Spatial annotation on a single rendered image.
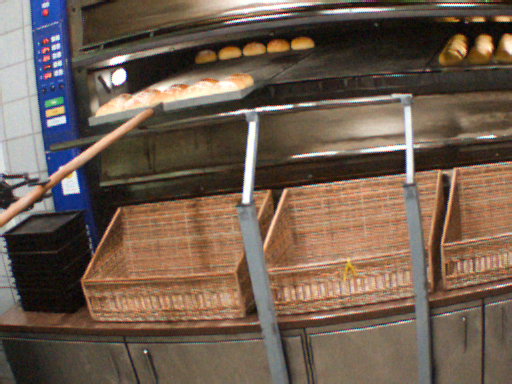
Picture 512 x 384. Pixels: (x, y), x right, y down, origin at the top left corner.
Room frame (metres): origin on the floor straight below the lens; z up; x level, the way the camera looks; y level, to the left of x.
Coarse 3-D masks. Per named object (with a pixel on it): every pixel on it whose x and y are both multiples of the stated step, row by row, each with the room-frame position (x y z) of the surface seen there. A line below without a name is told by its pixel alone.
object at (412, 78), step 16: (304, 80) 4.08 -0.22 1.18; (320, 80) 4.02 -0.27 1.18; (336, 80) 3.99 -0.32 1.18; (352, 80) 3.98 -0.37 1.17; (368, 80) 3.96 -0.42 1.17; (384, 80) 3.94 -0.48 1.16; (400, 80) 3.92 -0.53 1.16; (416, 80) 3.91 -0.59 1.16; (432, 80) 3.89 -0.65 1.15; (448, 80) 3.87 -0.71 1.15; (464, 80) 3.85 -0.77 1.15; (480, 80) 3.83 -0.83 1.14; (496, 80) 3.80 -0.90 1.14; (256, 96) 4.08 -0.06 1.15; (272, 96) 4.06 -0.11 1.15
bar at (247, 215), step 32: (384, 96) 3.57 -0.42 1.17; (160, 128) 3.78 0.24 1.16; (256, 128) 3.68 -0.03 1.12; (416, 192) 3.33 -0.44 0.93; (256, 224) 3.49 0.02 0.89; (416, 224) 3.33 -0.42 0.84; (256, 256) 3.48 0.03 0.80; (416, 256) 3.33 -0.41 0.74; (256, 288) 3.48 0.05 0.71; (416, 288) 3.33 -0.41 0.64; (416, 320) 3.34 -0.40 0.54
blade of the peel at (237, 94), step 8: (256, 80) 4.25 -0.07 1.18; (264, 80) 4.20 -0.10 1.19; (248, 88) 4.00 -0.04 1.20; (200, 96) 3.96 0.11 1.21; (208, 96) 3.95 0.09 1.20; (216, 96) 3.94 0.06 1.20; (224, 96) 3.94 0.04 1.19; (232, 96) 3.93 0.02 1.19; (240, 96) 3.92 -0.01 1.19; (168, 104) 3.99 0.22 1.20; (176, 104) 3.99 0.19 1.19; (184, 104) 3.98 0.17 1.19; (192, 104) 3.97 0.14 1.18; (120, 112) 4.05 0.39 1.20; (128, 112) 4.04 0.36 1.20; (136, 112) 4.03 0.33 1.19; (96, 120) 4.08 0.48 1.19; (104, 120) 4.07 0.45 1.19; (112, 120) 4.06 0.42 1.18
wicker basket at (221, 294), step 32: (256, 192) 4.06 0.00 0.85; (128, 224) 4.20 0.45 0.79; (160, 224) 4.16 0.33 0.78; (192, 224) 4.11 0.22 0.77; (224, 224) 4.08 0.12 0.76; (96, 256) 3.93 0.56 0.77; (128, 256) 4.18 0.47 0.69; (160, 256) 4.13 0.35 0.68; (192, 256) 4.10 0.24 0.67; (224, 256) 4.06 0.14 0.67; (96, 288) 3.77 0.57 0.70; (128, 288) 3.73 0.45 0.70; (160, 288) 3.69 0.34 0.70; (192, 288) 3.66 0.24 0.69; (224, 288) 3.62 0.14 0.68; (96, 320) 3.78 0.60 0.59; (128, 320) 3.74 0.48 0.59; (160, 320) 3.70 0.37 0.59; (192, 320) 3.67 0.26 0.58
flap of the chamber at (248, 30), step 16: (320, 16) 3.85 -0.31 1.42; (336, 16) 3.83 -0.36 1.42; (352, 16) 3.81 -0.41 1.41; (368, 16) 3.79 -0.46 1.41; (384, 16) 3.78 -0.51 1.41; (400, 16) 3.76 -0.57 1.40; (416, 16) 3.74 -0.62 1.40; (432, 16) 3.72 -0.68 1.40; (448, 16) 3.71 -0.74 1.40; (464, 16) 3.69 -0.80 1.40; (480, 16) 3.67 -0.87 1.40; (496, 16) 3.65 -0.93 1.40; (208, 32) 3.96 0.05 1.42; (224, 32) 3.95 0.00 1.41; (240, 32) 3.93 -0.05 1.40; (256, 32) 3.99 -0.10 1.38; (288, 32) 4.08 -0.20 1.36; (128, 48) 4.06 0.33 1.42; (144, 48) 4.03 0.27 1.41; (160, 48) 4.06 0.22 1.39; (176, 48) 4.16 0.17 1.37; (80, 64) 4.12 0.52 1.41; (96, 64) 4.16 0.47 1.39; (112, 64) 4.28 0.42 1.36
